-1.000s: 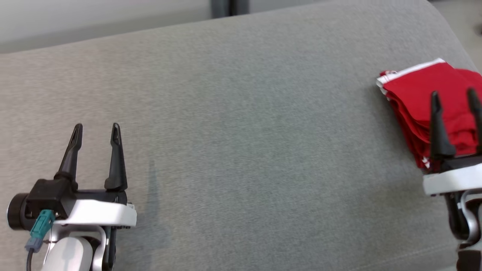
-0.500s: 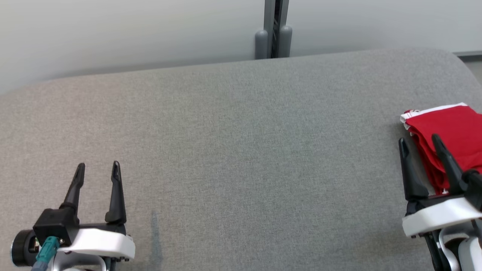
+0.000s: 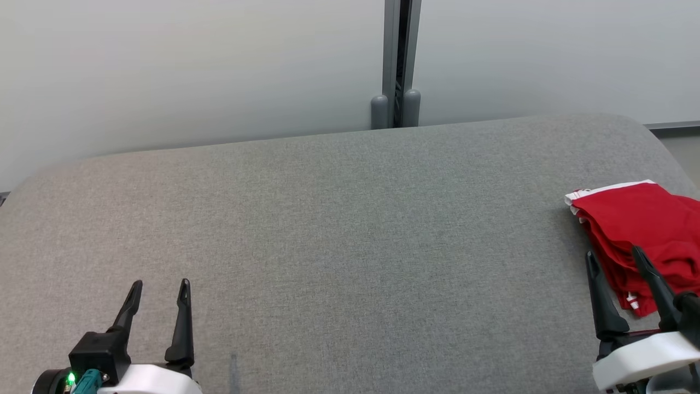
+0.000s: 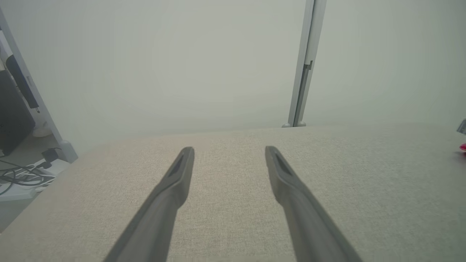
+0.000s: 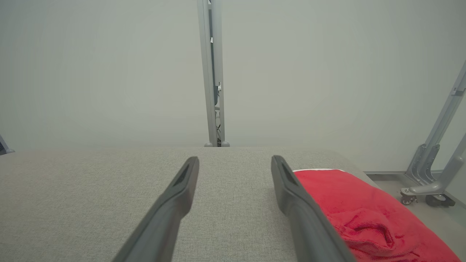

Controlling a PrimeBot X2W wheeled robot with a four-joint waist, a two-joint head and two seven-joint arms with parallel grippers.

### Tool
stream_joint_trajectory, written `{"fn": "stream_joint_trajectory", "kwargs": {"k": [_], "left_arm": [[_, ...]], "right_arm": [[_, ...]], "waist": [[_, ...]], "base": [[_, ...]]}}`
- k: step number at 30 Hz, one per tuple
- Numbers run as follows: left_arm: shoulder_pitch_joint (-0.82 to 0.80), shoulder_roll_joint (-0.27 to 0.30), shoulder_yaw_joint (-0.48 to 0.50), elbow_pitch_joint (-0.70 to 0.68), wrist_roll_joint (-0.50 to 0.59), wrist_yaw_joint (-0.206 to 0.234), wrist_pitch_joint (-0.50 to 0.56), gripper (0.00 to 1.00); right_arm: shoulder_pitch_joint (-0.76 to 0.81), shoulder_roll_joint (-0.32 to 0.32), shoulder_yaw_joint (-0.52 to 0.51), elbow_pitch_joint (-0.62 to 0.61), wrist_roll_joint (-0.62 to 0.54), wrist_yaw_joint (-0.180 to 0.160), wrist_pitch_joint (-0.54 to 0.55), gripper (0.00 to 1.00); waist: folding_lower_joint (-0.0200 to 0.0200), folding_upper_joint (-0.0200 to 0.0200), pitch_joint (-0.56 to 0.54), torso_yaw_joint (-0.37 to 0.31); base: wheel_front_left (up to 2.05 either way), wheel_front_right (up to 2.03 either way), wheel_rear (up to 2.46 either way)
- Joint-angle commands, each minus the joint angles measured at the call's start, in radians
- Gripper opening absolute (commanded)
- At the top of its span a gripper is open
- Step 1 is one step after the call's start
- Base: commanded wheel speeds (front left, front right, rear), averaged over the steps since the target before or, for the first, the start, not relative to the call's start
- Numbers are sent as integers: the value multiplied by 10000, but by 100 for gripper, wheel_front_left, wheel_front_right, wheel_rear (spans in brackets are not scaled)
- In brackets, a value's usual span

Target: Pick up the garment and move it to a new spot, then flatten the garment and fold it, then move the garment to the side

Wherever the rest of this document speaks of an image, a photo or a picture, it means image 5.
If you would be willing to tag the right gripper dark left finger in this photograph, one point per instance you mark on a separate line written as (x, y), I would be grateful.
(171, 207)

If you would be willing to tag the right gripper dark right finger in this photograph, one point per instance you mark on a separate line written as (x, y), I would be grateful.
(302, 218)

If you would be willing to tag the red jersey with white trim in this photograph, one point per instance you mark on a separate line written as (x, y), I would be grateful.
(364, 211)

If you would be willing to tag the grey wheeled frame leg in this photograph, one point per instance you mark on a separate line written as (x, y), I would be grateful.
(433, 189)

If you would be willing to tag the grey partition post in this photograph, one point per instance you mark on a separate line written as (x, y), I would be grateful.
(213, 72)

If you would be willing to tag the grey metal frame foot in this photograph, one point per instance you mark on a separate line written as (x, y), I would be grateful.
(3, 147)

